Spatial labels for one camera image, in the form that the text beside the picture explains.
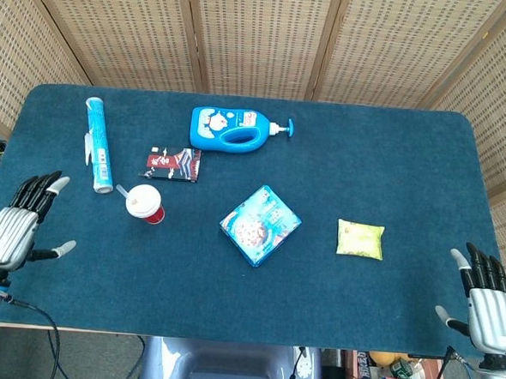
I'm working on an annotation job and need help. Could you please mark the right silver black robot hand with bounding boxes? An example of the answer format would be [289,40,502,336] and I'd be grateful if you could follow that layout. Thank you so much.
[431,240,506,371]

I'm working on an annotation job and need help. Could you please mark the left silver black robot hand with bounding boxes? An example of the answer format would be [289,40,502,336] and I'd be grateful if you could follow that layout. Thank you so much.
[0,166,82,291]

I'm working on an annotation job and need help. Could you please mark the red paper cup white lid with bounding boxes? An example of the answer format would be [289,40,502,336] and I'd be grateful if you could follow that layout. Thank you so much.
[123,183,167,226]

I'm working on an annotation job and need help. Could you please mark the wooden crate of goods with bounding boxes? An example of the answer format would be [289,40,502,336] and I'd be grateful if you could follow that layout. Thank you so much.
[343,349,453,379]

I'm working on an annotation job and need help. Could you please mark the green can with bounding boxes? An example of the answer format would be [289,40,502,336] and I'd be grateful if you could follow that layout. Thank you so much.
[389,358,418,379]

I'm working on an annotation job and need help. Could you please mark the orange fruit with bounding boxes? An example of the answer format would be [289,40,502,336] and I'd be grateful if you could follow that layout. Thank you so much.
[370,351,399,370]

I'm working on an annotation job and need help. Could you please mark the blue plastic wrap roll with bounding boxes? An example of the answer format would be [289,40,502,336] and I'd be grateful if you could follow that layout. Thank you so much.
[79,96,119,196]

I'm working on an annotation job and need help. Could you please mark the yellow-green snack bag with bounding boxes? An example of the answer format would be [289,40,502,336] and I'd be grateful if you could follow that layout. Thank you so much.
[334,218,386,262]

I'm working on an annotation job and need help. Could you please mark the black flat printed box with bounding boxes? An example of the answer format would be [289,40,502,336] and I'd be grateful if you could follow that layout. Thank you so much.
[137,144,204,184]

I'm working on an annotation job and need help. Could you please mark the blue pump detergent bottle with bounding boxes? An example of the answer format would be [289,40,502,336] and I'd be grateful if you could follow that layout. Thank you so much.
[189,105,297,158]

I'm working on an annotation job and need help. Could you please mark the blue cookie box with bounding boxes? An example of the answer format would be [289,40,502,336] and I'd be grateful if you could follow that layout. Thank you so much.
[215,182,304,272]

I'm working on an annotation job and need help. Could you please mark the grey-blue robot torso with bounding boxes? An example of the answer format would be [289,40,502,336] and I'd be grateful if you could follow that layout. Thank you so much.
[137,335,326,379]

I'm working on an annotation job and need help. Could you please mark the woven bamboo folding screen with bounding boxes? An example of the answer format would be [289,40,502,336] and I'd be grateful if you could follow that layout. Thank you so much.
[0,0,506,296]

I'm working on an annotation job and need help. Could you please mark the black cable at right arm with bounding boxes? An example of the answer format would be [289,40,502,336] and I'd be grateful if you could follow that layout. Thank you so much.
[431,344,459,379]

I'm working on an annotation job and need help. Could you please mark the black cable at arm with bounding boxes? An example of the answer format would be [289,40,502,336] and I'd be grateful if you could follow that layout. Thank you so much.
[0,297,65,379]
[431,344,459,379]

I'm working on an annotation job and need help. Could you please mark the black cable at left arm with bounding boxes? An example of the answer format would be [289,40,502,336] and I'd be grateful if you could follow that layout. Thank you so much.
[0,297,65,379]

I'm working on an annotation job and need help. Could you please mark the black cable on torso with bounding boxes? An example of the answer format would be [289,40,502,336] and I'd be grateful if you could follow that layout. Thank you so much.
[286,346,310,379]

